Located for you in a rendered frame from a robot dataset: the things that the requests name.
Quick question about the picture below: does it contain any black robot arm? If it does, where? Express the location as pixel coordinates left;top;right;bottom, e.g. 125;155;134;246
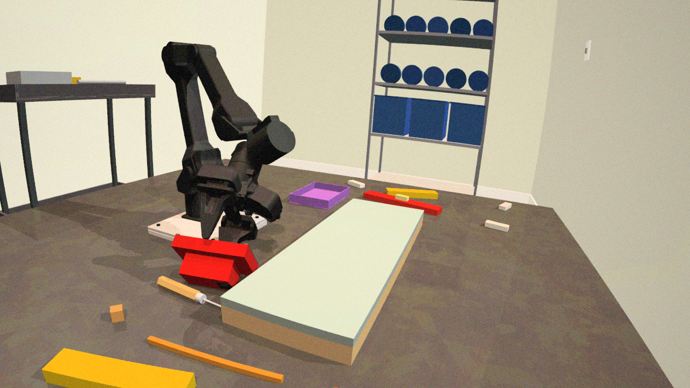
161;41;295;222

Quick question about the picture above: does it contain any orange long thin bar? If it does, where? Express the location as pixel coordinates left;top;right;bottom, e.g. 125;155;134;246
147;336;284;384

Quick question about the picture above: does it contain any yellow flat bar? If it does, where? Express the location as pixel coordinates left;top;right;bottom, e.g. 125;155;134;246
386;188;438;199
42;348;196;388

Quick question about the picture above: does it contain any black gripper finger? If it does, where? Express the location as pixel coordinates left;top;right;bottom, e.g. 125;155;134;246
197;183;237;239
218;226;253;244

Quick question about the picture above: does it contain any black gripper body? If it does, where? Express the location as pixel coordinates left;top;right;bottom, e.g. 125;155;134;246
195;162;259;240

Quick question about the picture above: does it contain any purple shallow tray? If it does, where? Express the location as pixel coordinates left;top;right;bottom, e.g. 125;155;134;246
289;182;350;210

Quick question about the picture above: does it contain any awl with yellow-brown wooden handle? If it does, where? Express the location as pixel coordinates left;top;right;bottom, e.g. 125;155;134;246
157;276;221;307

